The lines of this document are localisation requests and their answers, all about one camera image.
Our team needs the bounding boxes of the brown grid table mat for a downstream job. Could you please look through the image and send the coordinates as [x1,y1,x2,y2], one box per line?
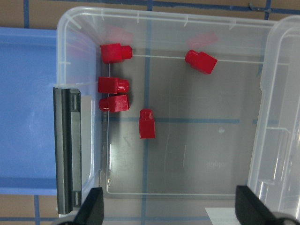
[0,0,300,225]

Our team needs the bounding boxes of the red toy block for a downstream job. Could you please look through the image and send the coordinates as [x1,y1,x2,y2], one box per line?
[139,109,156,139]

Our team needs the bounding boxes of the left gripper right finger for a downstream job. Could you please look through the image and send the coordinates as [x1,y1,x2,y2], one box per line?
[235,186,281,225]

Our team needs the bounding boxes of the clear plastic box lid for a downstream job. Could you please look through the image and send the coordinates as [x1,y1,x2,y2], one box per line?
[248,15,300,218]

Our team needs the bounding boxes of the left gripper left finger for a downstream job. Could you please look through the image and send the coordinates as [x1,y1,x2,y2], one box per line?
[71,187,104,225]

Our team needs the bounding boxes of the blue plastic tray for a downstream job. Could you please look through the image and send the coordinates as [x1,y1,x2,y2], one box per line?
[0,28,56,195]

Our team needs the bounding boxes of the clear plastic storage box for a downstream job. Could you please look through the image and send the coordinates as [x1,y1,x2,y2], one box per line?
[53,7,274,214]

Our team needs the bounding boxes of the red block in box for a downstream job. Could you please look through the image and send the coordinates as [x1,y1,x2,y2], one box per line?
[98,94,130,113]
[100,43,133,64]
[97,77,130,94]
[185,50,218,75]

